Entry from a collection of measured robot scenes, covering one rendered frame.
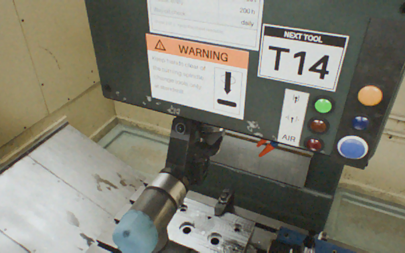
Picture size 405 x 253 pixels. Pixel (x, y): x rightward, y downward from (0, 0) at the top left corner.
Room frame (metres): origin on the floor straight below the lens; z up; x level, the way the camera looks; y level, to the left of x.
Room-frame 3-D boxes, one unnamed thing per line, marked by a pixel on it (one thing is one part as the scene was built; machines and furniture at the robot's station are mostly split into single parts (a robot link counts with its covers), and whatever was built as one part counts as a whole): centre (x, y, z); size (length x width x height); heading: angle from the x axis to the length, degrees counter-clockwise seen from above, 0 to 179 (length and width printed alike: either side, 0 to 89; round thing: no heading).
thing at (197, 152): (0.54, 0.04, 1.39); 0.12 x 0.08 x 0.09; 155
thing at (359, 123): (0.35, -0.20, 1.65); 0.02 x 0.01 x 0.02; 65
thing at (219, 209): (0.81, -0.08, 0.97); 0.13 x 0.03 x 0.15; 155
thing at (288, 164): (1.06, -0.20, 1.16); 0.48 x 0.05 x 0.51; 65
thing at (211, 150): (0.59, -0.01, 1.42); 0.09 x 0.05 x 0.02; 142
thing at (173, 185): (0.47, 0.07, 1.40); 0.08 x 0.05 x 0.08; 65
